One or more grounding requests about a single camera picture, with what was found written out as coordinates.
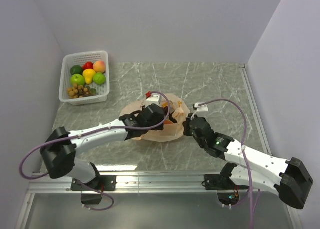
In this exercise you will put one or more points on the green apple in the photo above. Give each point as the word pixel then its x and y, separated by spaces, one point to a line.
pixel 77 79

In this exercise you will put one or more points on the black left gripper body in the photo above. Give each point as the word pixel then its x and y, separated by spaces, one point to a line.
pixel 160 120

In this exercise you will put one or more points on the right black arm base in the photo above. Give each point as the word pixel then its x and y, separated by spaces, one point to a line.
pixel 215 182

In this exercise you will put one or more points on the aluminium mounting rail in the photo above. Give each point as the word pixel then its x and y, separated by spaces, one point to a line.
pixel 147 200

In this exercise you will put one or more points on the yellow pear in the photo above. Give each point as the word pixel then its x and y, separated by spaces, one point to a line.
pixel 88 75

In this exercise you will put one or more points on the peach fruit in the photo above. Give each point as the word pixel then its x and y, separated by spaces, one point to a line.
pixel 99 66

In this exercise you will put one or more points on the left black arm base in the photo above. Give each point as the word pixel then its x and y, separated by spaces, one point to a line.
pixel 92 193

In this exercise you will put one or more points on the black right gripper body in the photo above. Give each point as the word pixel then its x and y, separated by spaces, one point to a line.
pixel 188 132

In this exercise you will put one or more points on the dark green fruit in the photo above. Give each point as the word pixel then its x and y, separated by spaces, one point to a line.
pixel 76 69

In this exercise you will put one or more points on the red fruit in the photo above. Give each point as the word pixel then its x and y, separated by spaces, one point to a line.
pixel 88 65

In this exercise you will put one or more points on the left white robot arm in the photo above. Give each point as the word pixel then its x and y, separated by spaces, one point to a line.
pixel 62 147

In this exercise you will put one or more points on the dark brown fruit inside bag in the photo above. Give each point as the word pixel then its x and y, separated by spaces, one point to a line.
pixel 172 119

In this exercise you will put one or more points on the white perforated plastic basket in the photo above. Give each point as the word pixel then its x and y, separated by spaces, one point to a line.
pixel 81 59

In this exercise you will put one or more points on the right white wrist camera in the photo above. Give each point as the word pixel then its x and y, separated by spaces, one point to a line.
pixel 198 111

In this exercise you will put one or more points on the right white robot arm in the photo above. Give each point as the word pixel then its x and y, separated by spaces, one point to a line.
pixel 288 179

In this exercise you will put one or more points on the light green round fruit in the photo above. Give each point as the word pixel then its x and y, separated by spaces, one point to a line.
pixel 99 78

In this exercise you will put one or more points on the translucent orange plastic bag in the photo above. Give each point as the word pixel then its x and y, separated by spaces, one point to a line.
pixel 171 132

